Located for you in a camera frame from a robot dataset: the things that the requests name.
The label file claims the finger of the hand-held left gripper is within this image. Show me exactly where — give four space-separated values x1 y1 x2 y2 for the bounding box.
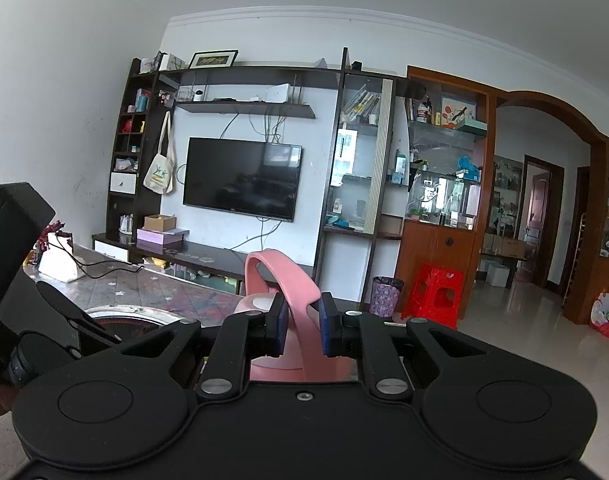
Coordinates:
36 281 123 347

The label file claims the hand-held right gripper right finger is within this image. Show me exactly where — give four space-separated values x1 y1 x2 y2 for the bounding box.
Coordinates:
319 291 491 397

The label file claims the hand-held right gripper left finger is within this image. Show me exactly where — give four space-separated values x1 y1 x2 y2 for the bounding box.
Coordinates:
115 293 290 397

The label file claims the pink water bottle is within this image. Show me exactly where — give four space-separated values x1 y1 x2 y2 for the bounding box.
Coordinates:
234 249 356 383

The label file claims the white box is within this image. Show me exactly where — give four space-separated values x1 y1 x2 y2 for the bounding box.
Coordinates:
38 243 88 281

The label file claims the red toy figure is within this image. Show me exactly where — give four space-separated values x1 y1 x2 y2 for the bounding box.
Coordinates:
26 219 73 266

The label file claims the round black induction cooktop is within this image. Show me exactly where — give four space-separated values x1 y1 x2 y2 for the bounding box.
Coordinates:
82 303 198 347

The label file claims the purple trash bin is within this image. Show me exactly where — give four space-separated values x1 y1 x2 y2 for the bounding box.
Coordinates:
370 275 405 319

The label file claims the dark television stand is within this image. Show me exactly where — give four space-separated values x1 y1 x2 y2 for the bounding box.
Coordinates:
92 232 331 297

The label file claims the dark cubby shelf tower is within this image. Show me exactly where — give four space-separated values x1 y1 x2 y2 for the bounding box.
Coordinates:
104 57 161 242

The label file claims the red plastic stool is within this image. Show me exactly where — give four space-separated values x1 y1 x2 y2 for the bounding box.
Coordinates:
401 263 465 331

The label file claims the flat pink box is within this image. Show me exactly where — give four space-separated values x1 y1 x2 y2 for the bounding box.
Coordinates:
135 227 190 246

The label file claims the open cardboard box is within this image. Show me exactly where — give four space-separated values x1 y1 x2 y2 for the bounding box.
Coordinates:
143 213 178 232

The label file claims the wooden cabinet with glass shelves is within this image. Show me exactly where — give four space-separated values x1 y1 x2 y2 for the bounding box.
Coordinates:
395 64 496 322

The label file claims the black flat television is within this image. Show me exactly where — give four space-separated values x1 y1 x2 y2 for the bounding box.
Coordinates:
182 136 304 222

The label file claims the cream tote bag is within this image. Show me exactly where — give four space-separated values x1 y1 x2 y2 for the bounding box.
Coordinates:
143 110 177 195

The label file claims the dark glass display cabinet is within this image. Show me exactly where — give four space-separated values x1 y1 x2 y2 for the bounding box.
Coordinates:
315 47 406 283

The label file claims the white storage bin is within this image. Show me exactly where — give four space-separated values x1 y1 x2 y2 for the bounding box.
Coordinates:
485 262 511 287

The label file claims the brown cardboard carton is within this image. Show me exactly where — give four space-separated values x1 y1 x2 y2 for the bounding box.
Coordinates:
481 234 528 261

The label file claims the blue toy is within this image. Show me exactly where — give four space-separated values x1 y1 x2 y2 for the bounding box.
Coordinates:
457 155 481 182

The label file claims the dark floating shelf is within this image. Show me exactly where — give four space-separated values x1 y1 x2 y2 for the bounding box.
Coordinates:
175 99 317 120

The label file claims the white router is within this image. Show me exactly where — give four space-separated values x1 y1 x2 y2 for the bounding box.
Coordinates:
265 83 292 105

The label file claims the brown wooden door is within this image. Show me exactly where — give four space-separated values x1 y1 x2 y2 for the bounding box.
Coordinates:
519 155 566 289

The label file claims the orange print picture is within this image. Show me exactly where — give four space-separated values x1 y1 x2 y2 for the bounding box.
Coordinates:
440 97 478 126

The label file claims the wooden shelf cabinet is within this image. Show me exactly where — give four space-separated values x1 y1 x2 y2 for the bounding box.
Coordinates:
563 144 609 327

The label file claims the black cable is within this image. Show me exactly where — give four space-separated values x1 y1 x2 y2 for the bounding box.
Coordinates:
51 232 146 279

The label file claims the black picture frame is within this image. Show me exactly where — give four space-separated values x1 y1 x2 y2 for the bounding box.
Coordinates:
188 49 239 70

